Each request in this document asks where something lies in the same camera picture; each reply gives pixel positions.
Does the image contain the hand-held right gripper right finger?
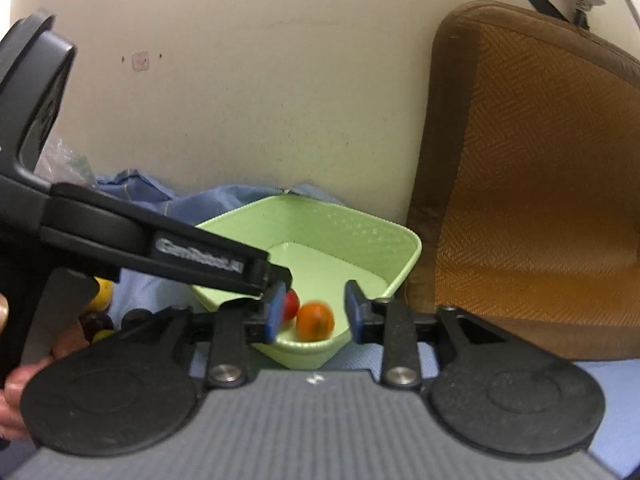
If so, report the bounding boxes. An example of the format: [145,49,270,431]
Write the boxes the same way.
[343,280,506,391]

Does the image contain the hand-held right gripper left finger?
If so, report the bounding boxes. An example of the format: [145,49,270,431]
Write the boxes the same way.
[117,281,289,391]

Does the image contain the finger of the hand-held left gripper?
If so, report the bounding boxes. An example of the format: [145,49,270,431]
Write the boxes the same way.
[247,252,294,297]

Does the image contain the small orange tangerine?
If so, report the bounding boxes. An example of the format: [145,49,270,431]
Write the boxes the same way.
[296,302,335,343]

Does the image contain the light green plastic basin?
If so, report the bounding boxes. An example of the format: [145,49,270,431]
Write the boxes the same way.
[192,195,422,372]

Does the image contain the large yellow orange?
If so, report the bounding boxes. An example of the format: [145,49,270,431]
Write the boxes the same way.
[92,277,115,314]

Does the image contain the person's left hand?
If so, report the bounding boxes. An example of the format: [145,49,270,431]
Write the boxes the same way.
[0,294,92,442]

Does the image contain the clear plastic bag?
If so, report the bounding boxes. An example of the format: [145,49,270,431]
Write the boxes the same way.
[37,136,99,192]

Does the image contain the blue bed sheet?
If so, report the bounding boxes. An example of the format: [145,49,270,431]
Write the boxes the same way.
[92,170,640,478]

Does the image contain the dark purple plum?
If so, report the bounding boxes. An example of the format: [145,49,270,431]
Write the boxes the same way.
[121,309,155,331]
[82,312,115,344]

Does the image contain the brown woven seat cushion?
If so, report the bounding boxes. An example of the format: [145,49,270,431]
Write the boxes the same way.
[404,0,640,364]

